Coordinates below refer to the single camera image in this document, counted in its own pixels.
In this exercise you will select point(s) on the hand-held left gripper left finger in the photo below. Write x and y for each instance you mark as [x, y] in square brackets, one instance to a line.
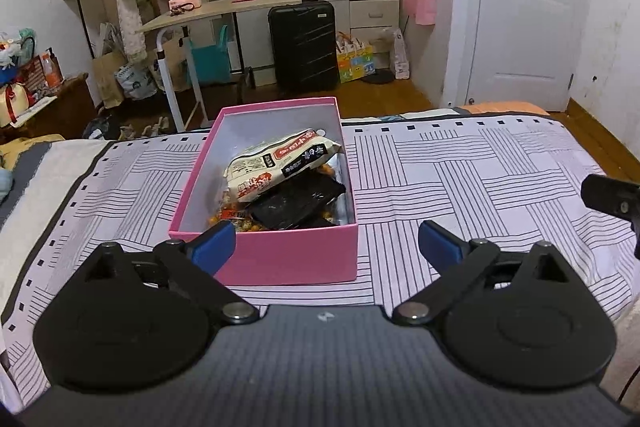
[215, 249]

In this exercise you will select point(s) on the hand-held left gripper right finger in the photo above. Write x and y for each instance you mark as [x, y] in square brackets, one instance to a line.
[440, 247]

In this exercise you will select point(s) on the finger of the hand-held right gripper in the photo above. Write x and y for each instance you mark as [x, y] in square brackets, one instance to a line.
[612, 194]

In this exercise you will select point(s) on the pink cardboard box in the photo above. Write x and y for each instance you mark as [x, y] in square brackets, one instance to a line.
[290, 257]

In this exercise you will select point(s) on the black snack bag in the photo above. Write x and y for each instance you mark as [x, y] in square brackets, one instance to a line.
[295, 202]

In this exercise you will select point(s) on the cream snack bag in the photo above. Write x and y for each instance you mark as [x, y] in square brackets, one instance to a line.
[260, 167]

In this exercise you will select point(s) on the striped bedsheet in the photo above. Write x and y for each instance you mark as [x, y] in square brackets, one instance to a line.
[450, 167]

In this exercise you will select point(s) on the orange bed cover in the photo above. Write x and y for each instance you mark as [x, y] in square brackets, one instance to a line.
[505, 108]

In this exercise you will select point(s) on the black round floor base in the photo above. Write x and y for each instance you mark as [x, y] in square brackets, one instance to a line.
[378, 78]

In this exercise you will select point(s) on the teal shopping bag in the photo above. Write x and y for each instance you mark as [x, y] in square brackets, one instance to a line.
[210, 59]

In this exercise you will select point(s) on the white door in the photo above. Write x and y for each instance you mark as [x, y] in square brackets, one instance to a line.
[530, 22]

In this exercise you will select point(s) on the white plastic bag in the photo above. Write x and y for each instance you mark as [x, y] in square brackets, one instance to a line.
[400, 59]

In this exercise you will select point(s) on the brown paper bag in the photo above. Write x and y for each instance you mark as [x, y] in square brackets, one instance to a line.
[109, 82]

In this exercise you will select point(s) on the colourful gift box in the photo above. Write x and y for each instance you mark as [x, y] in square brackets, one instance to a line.
[356, 64]

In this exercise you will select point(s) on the dark wooden nightstand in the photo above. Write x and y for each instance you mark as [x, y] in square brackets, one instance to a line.
[65, 112]

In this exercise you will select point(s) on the yellow pillow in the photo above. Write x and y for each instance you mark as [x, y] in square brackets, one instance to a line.
[30, 149]

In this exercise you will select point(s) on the black suitcase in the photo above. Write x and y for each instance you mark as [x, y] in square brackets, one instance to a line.
[302, 47]

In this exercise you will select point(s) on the light blue cloth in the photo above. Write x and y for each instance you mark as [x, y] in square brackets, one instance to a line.
[4, 184]

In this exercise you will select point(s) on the orange drink bottle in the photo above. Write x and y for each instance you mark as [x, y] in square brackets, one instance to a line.
[51, 74]

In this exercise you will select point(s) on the wooden folding table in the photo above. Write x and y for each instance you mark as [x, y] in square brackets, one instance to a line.
[225, 9]

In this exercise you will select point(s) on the dark keyring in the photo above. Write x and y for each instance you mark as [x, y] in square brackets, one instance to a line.
[181, 9]

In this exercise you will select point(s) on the cream bag with red ribbon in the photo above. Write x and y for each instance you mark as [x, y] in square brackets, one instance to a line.
[15, 104]

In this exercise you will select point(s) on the red basket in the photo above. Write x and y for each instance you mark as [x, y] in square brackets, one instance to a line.
[32, 74]

